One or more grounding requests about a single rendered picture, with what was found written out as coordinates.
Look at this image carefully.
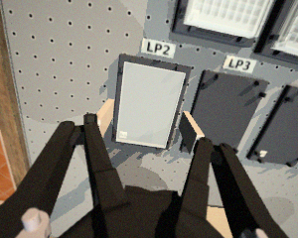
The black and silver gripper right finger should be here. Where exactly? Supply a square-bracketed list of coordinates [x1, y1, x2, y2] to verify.
[172, 111, 289, 238]

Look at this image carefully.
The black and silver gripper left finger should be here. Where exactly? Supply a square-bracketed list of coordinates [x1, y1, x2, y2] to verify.
[0, 99, 141, 238]

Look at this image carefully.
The dark grey l-shaped nest locator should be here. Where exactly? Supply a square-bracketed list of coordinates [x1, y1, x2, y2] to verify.
[172, 0, 255, 48]

